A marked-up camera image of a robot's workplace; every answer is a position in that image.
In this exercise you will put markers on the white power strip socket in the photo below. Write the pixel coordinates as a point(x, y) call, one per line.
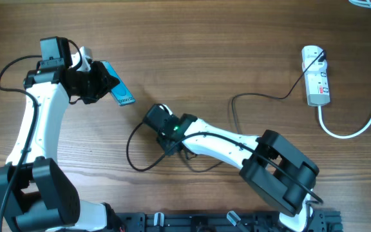
point(314, 66)

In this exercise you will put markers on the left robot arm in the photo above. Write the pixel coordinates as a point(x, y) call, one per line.
point(35, 194)

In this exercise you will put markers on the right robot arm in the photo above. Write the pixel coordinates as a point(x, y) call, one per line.
point(278, 171)

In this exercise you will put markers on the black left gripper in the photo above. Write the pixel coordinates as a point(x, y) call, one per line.
point(104, 80)

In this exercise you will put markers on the blue Galaxy S25 smartphone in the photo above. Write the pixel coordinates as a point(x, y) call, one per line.
point(120, 92)

